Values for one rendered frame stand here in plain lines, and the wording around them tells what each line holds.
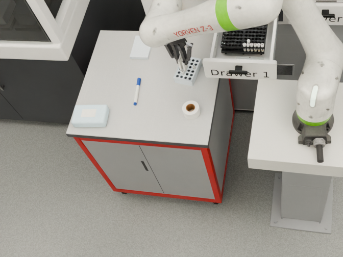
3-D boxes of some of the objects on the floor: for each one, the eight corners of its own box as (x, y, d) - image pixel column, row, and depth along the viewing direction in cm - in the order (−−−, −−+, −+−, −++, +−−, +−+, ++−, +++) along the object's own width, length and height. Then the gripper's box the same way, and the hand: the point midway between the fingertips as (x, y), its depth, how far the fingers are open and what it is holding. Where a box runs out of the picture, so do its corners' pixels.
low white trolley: (224, 211, 252) (207, 145, 187) (116, 199, 267) (65, 133, 203) (238, 118, 279) (226, 32, 214) (138, 111, 295) (100, 29, 230)
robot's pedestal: (331, 234, 236) (351, 170, 171) (269, 226, 243) (267, 162, 179) (333, 179, 249) (353, 100, 185) (275, 173, 257) (275, 96, 193)
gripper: (154, 35, 183) (166, 72, 204) (187, 41, 179) (196, 78, 199) (161, 21, 187) (172, 58, 207) (194, 26, 182) (202, 64, 202)
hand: (182, 63), depth 200 cm, fingers closed, pressing on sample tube
